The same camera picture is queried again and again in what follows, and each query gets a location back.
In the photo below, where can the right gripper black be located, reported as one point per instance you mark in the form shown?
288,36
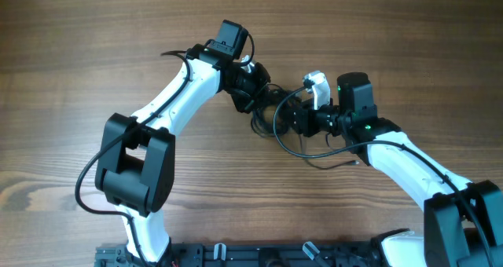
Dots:
300,120

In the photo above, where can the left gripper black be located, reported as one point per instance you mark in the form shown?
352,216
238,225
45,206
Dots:
244,98

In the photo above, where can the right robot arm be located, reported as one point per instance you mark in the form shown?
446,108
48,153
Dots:
462,219

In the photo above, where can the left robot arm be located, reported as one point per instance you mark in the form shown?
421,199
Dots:
135,170

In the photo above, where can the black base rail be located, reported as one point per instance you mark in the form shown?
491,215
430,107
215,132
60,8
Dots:
359,253

